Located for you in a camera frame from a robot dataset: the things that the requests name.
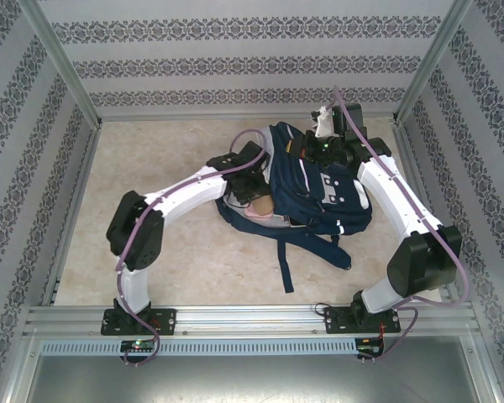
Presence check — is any brown glasses case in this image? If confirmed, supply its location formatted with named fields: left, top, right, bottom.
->
left=251, top=192, right=276, bottom=216

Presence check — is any navy blue backpack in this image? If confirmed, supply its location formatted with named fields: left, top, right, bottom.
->
left=215, top=121, right=373, bottom=294

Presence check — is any left circuit board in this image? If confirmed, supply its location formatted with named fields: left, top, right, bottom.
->
left=120, top=340, right=156, bottom=352

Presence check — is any circuit board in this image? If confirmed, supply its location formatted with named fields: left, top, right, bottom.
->
left=120, top=340, right=156, bottom=352
left=358, top=338, right=386, bottom=358

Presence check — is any grey metal sheet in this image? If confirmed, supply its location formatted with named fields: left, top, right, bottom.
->
left=6, top=335, right=501, bottom=403

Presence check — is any right circuit board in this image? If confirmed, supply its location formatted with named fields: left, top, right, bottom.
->
left=358, top=338, right=386, bottom=358

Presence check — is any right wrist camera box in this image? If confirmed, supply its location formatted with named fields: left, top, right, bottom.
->
left=309, top=106, right=335, bottom=139

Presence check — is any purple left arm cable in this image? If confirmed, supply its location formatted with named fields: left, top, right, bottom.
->
left=115, top=128, right=270, bottom=367

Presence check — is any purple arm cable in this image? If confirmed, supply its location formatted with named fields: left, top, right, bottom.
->
left=115, top=128, right=270, bottom=367
left=330, top=85, right=471, bottom=367

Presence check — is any aluminium table edge rail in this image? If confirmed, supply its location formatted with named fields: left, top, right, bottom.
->
left=392, top=123, right=461, bottom=303
left=98, top=111, right=398, bottom=123
left=41, top=125, right=102, bottom=307

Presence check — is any aluminium mounting rail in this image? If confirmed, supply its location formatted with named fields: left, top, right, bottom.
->
left=23, top=305, right=475, bottom=337

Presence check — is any aluminium frame post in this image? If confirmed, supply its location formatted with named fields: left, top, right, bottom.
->
left=18, top=0, right=104, bottom=129
left=393, top=0, right=475, bottom=125

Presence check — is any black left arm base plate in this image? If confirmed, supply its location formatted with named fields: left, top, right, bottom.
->
left=100, top=308, right=177, bottom=337

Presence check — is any grey slotted cable duct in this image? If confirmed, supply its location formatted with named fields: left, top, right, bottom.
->
left=39, top=338, right=358, bottom=357

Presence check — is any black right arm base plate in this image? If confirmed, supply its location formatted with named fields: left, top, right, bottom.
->
left=323, top=306, right=402, bottom=336

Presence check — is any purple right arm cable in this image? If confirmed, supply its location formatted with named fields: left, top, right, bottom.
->
left=330, top=85, right=471, bottom=367

